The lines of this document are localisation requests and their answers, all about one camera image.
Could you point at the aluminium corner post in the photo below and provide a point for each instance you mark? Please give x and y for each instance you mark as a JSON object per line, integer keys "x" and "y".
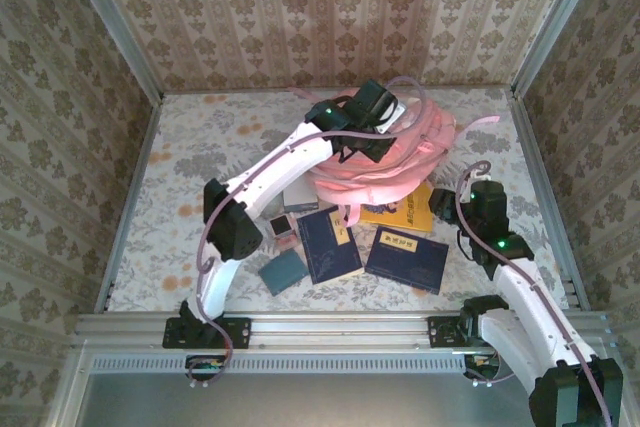
{"x": 560, "y": 22}
{"x": 115, "y": 22}

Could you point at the aluminium side rail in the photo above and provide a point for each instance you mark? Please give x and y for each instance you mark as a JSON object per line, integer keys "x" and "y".
{"x": 131, "y": 197}
{"x": 535, "y": 147}

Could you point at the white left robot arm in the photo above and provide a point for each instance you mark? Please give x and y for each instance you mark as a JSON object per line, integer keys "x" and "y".
{"x": 280, "y": 172}

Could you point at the black wiring connector box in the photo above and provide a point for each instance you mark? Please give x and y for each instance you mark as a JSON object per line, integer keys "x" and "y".
{"x": 205, "y": 367}
{"x": 482, "y": 367}

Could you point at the yellow illustrated book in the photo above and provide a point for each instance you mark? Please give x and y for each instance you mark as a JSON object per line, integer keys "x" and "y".
{"x": 400, "y": 214}

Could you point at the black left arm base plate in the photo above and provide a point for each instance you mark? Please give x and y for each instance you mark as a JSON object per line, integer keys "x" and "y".
{"x": 240, "y": 332}

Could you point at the navy book with wide label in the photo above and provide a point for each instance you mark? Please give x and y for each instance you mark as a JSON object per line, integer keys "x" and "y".
{"x": 405, "y": 267}

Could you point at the long aluminium base rail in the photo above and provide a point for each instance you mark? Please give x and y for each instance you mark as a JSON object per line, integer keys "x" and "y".
{"x": 340, "y": 332}

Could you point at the grey metal panel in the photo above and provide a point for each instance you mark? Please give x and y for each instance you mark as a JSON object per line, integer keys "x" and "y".
{"x": 300, "y": 402}

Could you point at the navy book with upright label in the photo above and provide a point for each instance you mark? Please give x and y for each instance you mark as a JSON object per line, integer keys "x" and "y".
{"x": 325, "y": 252}

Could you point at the dark teal wallet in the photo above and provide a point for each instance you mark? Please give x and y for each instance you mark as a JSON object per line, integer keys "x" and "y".
{"x": 282, "y": 272}

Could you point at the floral tablecloth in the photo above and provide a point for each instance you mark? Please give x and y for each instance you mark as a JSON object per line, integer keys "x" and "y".
{"x": 210, "y": 137}

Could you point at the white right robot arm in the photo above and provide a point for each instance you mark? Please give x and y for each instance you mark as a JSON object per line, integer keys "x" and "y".
{"x": 520, "y": 292}

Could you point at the small pink black box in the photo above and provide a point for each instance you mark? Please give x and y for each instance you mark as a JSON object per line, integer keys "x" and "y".
{"x": 284, "y": 232}

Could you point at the grey blue notebook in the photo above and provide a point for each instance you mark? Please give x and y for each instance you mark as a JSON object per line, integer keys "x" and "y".
{"x": 300, "y": 196}

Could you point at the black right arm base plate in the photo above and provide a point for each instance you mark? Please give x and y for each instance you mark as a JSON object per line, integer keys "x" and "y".
{"x": 442, "y": 332}

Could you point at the pink student backpack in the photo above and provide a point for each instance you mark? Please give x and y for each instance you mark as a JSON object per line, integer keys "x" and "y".
{"x": 400, "y": 172}

